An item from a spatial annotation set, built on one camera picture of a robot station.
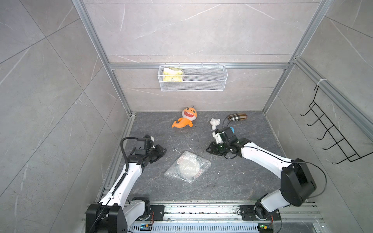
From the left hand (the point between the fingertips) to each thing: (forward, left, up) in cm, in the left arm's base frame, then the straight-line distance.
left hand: (165, 148), depth 84 cm
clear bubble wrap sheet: (-10, -3, -11) cm, 15 cm away
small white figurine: (+22, -32, -4) cm, 40 cm away
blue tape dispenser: (+19, -46, -10) cm, 51 cm away
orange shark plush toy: (+31, -15, -5) cm, 35 cm away
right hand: (-1, -26, -2) cm, 26 cm away
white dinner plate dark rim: (-8, -13, -10) cm, 19 cm away
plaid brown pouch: (+32, -53, -10) cm, 63 cm away
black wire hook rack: (-11, -81, +20) cm, 84 cm away
